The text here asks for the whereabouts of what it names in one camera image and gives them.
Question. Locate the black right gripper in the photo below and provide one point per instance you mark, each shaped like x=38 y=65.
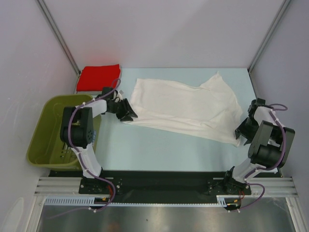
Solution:
x=249 y=136

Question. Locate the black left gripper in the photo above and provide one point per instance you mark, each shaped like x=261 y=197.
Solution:
x=127 y=111

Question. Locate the white t shirt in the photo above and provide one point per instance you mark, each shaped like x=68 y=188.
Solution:
x=210 y=111

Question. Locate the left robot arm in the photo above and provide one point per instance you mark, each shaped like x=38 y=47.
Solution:
x=77 y=126

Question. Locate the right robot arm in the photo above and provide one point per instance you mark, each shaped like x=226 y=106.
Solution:
x=269 y=145

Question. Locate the folded red t shirt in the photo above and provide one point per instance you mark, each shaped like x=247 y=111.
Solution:
x=96 y=77

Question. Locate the olive green plastic bin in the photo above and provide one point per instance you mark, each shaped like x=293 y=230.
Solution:
x=46 y=150

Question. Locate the aluminium front rail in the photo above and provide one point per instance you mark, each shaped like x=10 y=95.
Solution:
x=274 y=187

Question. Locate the white slotted cable duct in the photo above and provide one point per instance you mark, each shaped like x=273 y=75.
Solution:
x=97 y=202

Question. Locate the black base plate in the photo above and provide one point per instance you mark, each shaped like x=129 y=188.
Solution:
x=162 y=187

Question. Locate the aluminium frame post left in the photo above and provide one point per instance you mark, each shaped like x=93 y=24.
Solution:
x=58 y=35

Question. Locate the aluminium frame post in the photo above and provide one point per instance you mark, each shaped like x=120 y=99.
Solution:
x=58 y=35
x=269 y=34

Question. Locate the aluminium frame post right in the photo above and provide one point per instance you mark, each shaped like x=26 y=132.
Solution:
x=269 y=34

